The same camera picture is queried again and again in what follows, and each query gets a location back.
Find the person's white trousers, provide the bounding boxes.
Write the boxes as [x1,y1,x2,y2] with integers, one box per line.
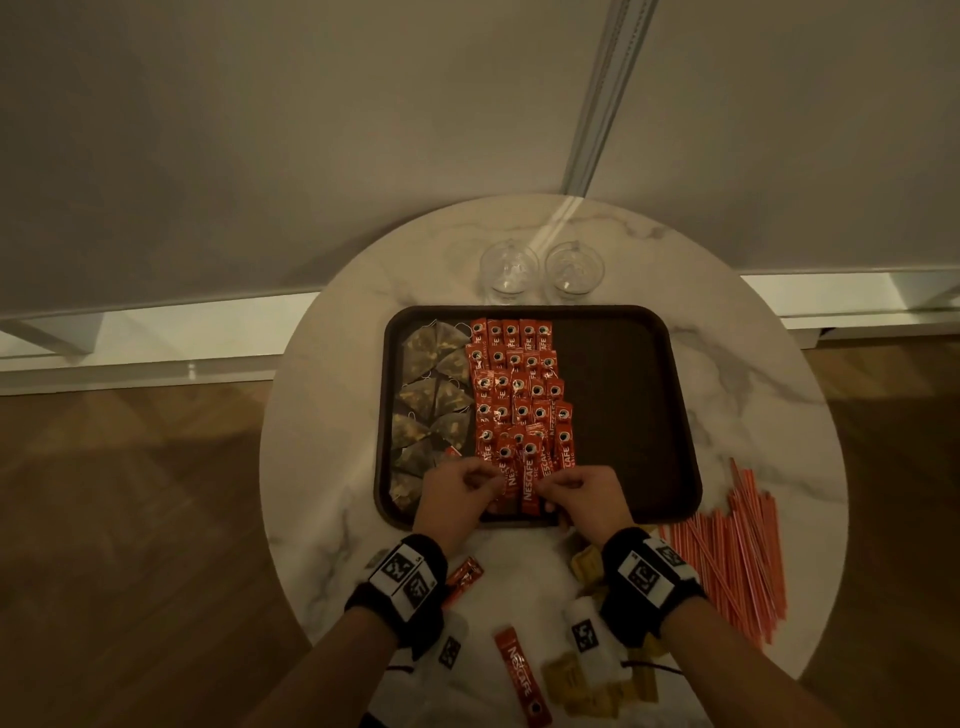
[359,667,466,728]

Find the single red coffee stick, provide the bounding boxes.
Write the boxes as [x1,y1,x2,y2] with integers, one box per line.
[493,628,554,728]
[442,556,485,609]

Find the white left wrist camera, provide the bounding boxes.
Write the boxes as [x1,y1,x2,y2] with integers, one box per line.
[416,611,470,691]

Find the neat cluster of tea bags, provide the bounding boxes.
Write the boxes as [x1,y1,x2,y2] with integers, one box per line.
[388,320,475,511]

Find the person's left hand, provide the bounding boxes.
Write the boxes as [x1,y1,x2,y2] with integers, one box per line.
[412,455,508,560]

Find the black wristband with markers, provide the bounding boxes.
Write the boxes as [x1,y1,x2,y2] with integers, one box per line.
[599,527,709,650]
[344,533,450,661]

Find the person's right forearm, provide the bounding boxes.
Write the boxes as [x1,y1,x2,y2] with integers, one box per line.
[659,596,849,728]

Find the pile of orange stick packets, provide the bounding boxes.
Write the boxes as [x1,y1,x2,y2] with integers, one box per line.
[659,458,789,650]

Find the perforated metal wall rail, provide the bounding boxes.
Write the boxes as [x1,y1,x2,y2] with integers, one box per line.
[560,0,661,198]

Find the person's right hand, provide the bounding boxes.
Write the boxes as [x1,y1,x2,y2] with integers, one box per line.
[533,464,635,549]

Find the black right wristband with markers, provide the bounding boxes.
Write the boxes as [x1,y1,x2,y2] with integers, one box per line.
[599,527,709,650]

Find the pile of yellow sachets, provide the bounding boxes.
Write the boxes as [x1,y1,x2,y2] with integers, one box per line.
[539,524,676,721]

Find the dark brown tray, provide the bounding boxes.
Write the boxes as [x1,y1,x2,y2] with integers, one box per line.
[373,305,704,530]

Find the red Nescafe sachets group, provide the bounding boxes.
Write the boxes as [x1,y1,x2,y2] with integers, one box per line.
[464,317,577,519]

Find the person's left forearm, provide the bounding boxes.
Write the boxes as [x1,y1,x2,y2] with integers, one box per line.
[239,607,399,728]

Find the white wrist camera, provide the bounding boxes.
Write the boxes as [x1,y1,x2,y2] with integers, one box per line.
[416,611,470,691]
[563,596,628,684]

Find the round white marble table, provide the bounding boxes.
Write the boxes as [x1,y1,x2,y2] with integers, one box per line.
[0,269,960,397]

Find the black left wristband with markers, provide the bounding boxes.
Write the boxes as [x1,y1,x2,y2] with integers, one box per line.
[344,533,450,661]

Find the clear glass cup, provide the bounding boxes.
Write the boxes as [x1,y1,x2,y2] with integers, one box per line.
[479,239,541,301]
[544,239,606,301]

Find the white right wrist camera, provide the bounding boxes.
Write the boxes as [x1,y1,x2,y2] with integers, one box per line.
[563,596,628,684]

